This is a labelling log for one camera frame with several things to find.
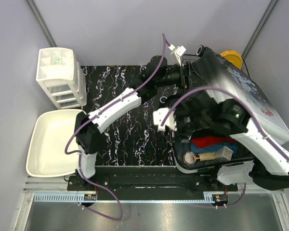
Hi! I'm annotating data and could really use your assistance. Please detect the wrist white camera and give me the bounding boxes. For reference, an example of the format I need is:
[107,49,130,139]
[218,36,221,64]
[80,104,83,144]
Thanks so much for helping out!
[153,107,177,131]
[168,44,186,66]

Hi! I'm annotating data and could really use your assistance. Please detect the white drawer organizer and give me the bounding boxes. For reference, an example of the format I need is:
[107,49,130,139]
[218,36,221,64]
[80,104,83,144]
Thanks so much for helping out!
[36,47,87,109]

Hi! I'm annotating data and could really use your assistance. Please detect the blue folded cloth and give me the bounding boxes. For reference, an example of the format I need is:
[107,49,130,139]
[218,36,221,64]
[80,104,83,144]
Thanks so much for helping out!
[192,141,241,154]

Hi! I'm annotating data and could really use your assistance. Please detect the black wire dish rack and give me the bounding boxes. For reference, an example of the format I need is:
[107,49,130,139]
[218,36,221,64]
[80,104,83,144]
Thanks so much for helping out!
[183,50,250,77]

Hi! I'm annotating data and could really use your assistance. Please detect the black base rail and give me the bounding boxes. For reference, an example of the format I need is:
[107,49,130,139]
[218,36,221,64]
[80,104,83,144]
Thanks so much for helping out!
[67,165,238,194]

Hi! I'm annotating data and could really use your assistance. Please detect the purple cable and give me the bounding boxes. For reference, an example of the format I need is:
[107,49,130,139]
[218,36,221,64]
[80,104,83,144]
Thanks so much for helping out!
[64,33,172,221]
[159,86,289,208]

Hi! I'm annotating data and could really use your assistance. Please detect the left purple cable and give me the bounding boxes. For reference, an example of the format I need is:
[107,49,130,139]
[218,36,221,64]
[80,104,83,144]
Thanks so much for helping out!
[64,33,172,221]

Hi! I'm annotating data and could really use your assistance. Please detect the white plastic basin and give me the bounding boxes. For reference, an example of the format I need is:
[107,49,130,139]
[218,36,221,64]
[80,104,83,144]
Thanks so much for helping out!
[26,109,82,178]

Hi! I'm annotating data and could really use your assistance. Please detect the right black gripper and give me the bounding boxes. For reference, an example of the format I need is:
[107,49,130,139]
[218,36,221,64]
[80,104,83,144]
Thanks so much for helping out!
[166,107,209,143]

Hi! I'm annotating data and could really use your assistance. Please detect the black white space suitcase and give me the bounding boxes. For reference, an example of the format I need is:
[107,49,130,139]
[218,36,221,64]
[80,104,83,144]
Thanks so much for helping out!
[158,44,289,175]

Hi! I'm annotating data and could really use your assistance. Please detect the red folded cloth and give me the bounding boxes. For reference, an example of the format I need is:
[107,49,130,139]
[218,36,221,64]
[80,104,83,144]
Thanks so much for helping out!
[191,136,236,148]

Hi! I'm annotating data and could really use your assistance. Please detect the grey square box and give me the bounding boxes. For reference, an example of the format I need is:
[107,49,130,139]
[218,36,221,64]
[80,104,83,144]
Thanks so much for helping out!
[215,146,233,162]

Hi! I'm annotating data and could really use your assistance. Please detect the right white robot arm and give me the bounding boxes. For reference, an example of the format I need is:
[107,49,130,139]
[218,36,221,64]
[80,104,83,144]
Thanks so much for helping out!
[167,92,289,191]

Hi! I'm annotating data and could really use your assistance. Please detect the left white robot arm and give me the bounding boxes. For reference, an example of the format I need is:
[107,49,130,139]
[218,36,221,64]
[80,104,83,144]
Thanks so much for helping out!
[74,56,192,191]

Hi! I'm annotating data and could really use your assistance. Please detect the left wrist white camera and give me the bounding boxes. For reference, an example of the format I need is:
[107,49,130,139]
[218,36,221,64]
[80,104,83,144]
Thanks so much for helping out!
[168,44,186,66]

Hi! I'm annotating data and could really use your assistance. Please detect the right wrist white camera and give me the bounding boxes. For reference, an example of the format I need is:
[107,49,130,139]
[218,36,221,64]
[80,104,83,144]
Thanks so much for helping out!
[153,107,177,131]

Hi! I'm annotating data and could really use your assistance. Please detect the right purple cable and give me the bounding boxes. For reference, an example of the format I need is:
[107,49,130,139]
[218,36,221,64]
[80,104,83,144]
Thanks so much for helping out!
[159,86,289,208]

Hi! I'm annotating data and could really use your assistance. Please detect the cream gold tube bottle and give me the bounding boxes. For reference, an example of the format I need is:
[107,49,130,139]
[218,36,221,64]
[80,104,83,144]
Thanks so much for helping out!
[193,152,216,162]

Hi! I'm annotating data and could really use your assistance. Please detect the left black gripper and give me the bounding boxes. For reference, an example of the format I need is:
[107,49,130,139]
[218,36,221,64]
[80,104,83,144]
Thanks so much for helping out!
[156,62,208,90]

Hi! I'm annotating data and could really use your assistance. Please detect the yellow round plate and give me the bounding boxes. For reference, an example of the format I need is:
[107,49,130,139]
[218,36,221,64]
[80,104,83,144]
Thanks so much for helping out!
[220,50,243,69]

